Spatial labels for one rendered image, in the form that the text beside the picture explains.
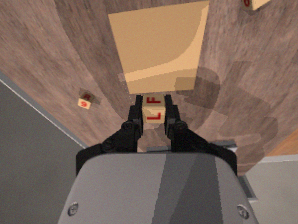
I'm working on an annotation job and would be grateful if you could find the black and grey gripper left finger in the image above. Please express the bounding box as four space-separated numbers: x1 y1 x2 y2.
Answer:
76 95 144 177

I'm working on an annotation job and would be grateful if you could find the tan flat mat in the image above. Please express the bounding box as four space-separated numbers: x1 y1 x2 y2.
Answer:
108 0 210 94

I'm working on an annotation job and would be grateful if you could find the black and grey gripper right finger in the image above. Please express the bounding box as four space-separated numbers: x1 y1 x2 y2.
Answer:
164 94 237 176

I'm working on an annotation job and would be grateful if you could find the beige block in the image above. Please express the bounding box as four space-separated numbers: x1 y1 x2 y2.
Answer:
78 92 95 109
242 0 270 10
142 94 166 123

